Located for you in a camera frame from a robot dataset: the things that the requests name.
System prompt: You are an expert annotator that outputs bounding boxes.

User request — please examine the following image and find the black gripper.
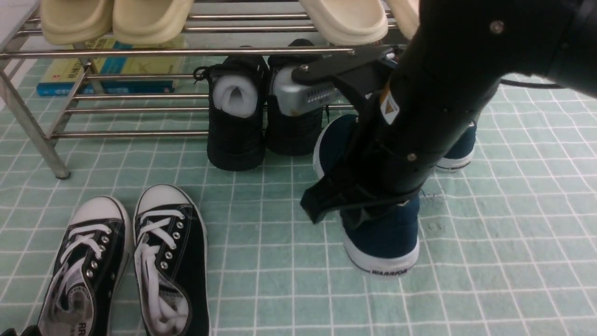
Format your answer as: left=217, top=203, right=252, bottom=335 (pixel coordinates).
left=300, top=90, right=423, bottom=224

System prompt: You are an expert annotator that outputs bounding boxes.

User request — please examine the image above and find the navy slip-on shoe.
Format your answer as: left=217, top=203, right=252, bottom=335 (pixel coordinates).
left=436, top=121, right=477, bottom=172
left=313, top=114, right=420, bottom=277

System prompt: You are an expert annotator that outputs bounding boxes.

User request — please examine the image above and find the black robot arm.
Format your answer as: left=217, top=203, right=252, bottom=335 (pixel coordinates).
left=292, top=0, right=597, bottom=228

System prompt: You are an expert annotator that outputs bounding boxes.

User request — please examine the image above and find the black sneaker right on rack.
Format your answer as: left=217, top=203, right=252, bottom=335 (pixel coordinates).
left=265, top=55, right=324, bottom=156

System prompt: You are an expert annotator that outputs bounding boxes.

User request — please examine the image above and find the black sneaker on rack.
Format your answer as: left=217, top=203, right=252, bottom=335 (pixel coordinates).
left=265, top=55, right=324, bottom=156
left=193, top=55, right=270, bottom=172

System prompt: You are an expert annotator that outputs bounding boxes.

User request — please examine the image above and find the black sneaker left on rack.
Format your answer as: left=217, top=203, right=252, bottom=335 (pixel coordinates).
left=193, top=55, right=270, bottom=172

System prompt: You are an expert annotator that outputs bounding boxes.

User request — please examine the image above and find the silver metal shoe rack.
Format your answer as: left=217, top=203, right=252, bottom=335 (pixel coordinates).
left=0, top=0, right=411, bottom=180

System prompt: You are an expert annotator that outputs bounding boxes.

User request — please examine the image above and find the cream slipper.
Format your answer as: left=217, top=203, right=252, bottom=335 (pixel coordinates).
left=384, top=0, right=420, bottom=41
left=299, top=0, right=389, bottom=45

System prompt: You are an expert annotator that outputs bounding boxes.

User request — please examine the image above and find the cream slipper far right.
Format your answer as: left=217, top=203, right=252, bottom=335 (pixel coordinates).
left=384, top=0, right=420, bottom=41

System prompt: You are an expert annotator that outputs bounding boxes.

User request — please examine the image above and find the black canvas sneaker right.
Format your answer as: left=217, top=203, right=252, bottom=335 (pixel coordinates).
left=133, top=184, right=211, bottom=336

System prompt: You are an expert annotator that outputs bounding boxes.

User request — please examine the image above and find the black canvas sneaker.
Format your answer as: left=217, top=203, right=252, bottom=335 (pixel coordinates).
left=37, top=196, right=132, bottom=336
left=133, top=184, right=211, bottom=336

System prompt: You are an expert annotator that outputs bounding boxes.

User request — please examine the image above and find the yellow slipper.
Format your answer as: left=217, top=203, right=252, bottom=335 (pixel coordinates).
left=39, top=0, right=114, bottom=45
left=112, top=0, right=194, bottom=45

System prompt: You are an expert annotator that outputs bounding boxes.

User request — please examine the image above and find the yellow blue book stack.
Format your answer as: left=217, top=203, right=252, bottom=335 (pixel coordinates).
left=36, top=37, right=186, bottom=96

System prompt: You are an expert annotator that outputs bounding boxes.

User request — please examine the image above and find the black canvas sneaker left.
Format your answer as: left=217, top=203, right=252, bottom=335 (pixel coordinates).
left=37, top=196, right=132, bottom=336

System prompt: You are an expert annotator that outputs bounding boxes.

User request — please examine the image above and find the yellow slipper far left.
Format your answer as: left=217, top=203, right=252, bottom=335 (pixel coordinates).
left=39, top=0, right=114, bottom=45

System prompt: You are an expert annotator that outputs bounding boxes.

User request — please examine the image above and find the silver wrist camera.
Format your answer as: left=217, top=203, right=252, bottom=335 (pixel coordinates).
left=270, top=65, right=342, bottom=117

